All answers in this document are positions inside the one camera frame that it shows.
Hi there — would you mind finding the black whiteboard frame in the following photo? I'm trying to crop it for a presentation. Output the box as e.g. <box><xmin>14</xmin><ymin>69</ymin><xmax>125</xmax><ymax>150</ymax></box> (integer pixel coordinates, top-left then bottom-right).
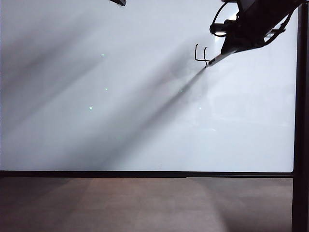
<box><xmin>0</xmin><ymin>0</ymin><xmax>309</xmax><ymax>232</ymax></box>

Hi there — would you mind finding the black looped cable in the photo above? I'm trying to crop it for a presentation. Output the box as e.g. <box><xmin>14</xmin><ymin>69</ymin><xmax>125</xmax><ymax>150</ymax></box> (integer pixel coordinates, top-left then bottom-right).
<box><xmin>209</xmin><ymin>1</ymin><xmax>240</xmax><ymax>37</ymax></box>

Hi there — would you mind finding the white glossy whiteboard panel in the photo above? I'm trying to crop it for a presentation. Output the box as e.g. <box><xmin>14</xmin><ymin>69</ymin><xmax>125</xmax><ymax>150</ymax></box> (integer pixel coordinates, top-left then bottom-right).
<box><xmin>0</xmin><ymin>0</ymin><xmax>299</xmax><ymax>173</ymax></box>

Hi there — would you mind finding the black marker pen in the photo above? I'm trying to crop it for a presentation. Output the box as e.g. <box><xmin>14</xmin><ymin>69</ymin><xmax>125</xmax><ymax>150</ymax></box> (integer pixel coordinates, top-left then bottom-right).
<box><xmin>204</xmin><ymin>52</ymin><xmax>230</xmax><ymax>69</ymax></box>

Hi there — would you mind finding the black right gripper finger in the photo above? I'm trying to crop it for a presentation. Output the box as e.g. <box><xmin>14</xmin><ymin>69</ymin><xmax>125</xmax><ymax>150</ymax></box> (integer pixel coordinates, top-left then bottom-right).
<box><xmin>220</xmin><ymin>38</ymin><xmax>263</xmax><ymax>55</ymax></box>

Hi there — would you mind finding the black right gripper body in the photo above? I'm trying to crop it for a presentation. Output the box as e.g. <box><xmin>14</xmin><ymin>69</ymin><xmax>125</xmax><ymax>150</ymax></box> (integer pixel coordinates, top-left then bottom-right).
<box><xmin>226</xmin><ymin>8</ymin><xmax>298</xmax><ymax>47</ymax></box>

